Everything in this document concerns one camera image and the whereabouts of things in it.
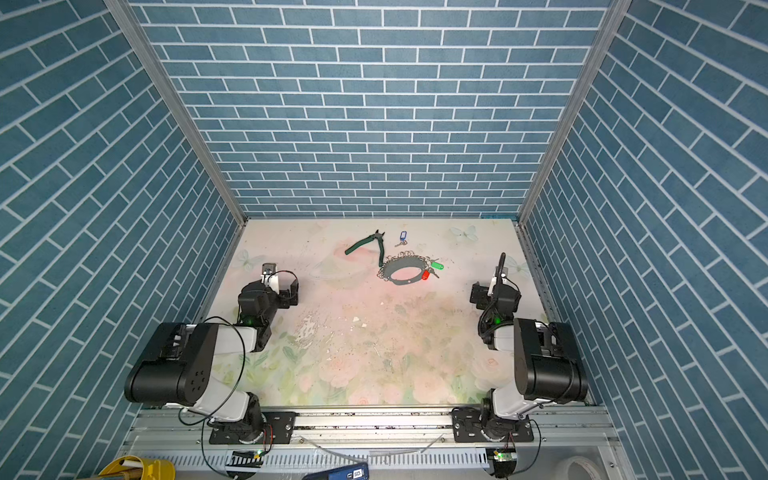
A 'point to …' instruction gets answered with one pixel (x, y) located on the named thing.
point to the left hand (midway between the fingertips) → (280, 279)
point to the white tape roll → (563, 470)
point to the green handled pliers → (377, 236)
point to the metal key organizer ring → (403, 259)
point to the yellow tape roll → (136, 468)
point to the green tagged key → (437, 265)
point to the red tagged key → (425, 275)
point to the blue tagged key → (402, 238)
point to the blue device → (353, 472)
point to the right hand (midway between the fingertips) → (493, 281)
